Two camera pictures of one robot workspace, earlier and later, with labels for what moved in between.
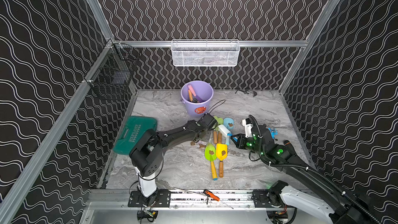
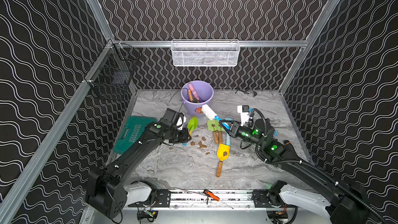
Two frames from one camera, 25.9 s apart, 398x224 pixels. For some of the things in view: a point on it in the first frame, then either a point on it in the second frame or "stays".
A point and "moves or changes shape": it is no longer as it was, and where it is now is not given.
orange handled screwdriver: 210,194 stays
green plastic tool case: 132,130 stays
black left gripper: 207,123 to 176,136
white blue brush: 226,133 moves or changes shape
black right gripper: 239,140 to 235,128
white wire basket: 205,53 stays
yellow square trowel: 221,153 stays
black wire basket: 111,75 stays
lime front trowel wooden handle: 190,95 stays
